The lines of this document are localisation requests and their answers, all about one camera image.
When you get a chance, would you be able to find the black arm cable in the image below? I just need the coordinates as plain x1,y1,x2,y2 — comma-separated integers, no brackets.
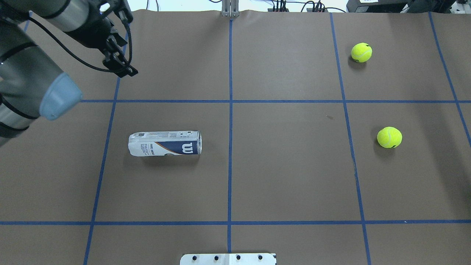
26,15,133,73

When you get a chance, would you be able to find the aluminium frame post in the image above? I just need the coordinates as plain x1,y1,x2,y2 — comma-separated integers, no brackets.
221,0,240,18

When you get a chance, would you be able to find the yellow tennis ball inner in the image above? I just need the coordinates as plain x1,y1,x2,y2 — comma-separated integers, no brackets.
376,127,403,149

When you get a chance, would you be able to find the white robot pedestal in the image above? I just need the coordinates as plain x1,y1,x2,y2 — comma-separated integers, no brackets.
180,253,277,265

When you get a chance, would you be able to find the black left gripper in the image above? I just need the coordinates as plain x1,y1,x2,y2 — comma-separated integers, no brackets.
100,22,139,78

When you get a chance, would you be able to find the yellow tennis ball near edge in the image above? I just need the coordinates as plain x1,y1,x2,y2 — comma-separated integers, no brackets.
351,42,372,63

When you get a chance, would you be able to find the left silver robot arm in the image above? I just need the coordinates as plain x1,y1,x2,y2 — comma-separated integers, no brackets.
0,0,138,145

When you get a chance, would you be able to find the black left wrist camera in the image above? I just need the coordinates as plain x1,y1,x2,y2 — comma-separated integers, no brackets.
102,0,134,25

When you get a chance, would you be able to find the white tennis ball can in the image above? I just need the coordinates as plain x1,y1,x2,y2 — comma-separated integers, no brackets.
128,130,202,157

